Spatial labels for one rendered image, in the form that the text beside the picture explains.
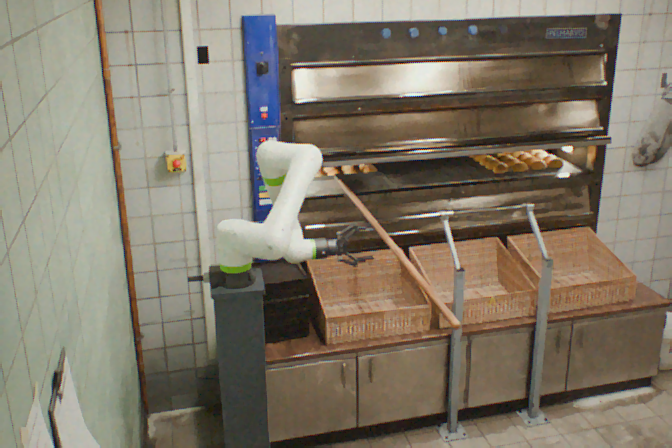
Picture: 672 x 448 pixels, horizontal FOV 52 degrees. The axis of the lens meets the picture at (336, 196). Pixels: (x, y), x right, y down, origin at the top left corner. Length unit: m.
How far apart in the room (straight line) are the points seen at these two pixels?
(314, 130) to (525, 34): 1.26
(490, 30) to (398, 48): 0.52
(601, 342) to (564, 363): 0.24
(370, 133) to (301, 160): 1.00
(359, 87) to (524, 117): 0.99
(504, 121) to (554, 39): 0.52
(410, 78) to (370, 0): 0.46
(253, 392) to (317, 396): 0.74
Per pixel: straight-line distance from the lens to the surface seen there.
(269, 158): 2.83
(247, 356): 2.83
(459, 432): 3.94
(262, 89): 3.49
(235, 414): 2.97
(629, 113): 4.41
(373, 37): 3.63
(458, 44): 3.80
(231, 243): 2.63
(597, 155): 4.36
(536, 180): 4.18
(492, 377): 3.91
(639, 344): 4.32
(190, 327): 3.91
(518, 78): 3.96
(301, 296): 3.47
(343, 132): 3.65
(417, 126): 3.78
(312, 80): 3.57
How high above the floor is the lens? 2.38
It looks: 19 degrees down
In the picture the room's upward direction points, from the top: 1 degrees counter-clockwise
